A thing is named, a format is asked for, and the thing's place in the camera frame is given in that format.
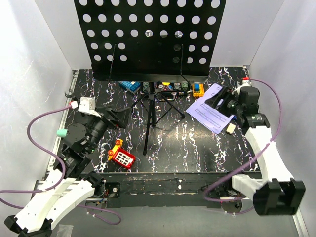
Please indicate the black music stand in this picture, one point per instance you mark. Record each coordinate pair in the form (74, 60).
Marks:
(150, 40)

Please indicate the blue toy brick block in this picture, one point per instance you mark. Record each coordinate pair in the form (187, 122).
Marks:
(131, 86)

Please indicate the mint green toy microphone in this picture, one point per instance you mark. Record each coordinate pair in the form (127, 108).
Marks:
(62, 133)

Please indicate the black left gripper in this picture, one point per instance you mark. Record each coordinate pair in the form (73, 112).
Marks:
(121, 117)

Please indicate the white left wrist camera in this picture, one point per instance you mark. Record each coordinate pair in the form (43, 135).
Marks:
(85, 105)

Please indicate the sheet music page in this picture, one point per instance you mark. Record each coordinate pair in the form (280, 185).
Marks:
(213, 91)
(208, 116)

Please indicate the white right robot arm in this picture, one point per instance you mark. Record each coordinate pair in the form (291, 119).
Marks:
(277, 193)

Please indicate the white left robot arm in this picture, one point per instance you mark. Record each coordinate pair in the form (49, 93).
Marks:
(76, 148)

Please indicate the red yellow toy brick house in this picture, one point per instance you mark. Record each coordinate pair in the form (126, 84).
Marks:
(121, 156)

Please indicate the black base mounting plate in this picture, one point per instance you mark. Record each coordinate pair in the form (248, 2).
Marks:
(159, 189)

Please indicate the black poker chip case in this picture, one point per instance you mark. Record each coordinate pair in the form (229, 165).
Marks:
(172, 90)

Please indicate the yellow toy brick tray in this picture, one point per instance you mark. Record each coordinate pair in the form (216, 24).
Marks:
(198, 90)

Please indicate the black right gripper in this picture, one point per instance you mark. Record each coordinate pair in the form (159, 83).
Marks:
(213, 100)

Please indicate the small white block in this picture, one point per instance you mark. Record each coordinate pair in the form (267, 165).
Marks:
(230, 129)

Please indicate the black microphone desk stand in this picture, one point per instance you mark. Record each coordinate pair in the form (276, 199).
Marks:
(70, 95)

